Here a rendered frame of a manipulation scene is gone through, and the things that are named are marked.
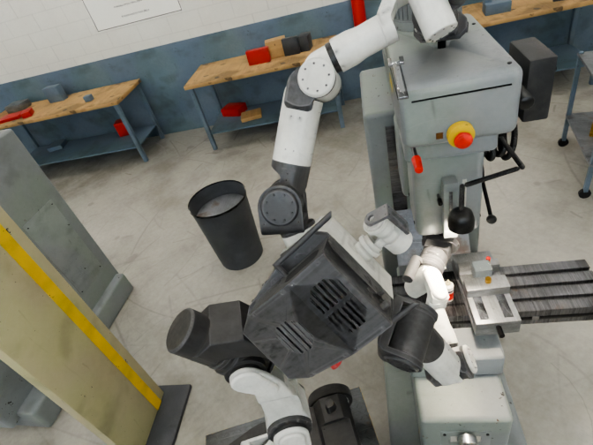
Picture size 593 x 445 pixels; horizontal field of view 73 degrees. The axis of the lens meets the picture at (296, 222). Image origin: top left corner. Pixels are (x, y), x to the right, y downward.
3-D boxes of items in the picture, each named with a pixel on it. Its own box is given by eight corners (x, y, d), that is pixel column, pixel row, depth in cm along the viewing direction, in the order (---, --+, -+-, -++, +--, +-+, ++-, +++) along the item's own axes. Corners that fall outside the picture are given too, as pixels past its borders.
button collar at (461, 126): (475, 146, 93) (476, 122, 90) (447, 149, 95) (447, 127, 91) (472, 141, 95) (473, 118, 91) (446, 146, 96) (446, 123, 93)
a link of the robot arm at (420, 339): (436, 377, 96) (412, 353, 89) (402, 368, 103) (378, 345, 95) (448, 333, 101) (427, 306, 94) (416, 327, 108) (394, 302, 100)
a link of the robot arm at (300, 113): (296, 62, 94) (280, 156, 100) (282, 50, 82) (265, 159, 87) (345, 70, 92) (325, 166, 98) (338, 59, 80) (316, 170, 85)
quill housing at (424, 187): (482, 232, 129) (488, 146, 109) (416, 239, 133) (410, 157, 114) (468, 197, 144) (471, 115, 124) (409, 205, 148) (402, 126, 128)
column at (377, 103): (474, 340, 241) (491, 94, 145) (394, 344, 251) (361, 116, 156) (456, 277, 280) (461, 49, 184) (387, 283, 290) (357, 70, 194)
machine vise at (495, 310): (520, 332, 142) (523, 313, 136) (475, 335, 145) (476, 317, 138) (488, 261, 169) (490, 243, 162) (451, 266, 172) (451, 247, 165)
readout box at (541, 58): (551, 118, 133) (563, 54, 120) (521, 123, 134) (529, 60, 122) (530, 94, 148) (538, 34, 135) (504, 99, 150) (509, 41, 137)
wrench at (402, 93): (413, 98, 84) (413, 94, 83) (394, 101, 85) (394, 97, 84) (402, 58, 102) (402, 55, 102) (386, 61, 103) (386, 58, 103)
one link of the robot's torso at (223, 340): (162, 365, 94) (209, 321, 89) (166, 322, 104) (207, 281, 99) (252, 395, 109) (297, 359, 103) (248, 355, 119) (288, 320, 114)
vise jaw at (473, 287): (509, 293, 147) (510, 286, 145) (467, 297, 150) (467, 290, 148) (504, 281, 152) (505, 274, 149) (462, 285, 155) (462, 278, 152)
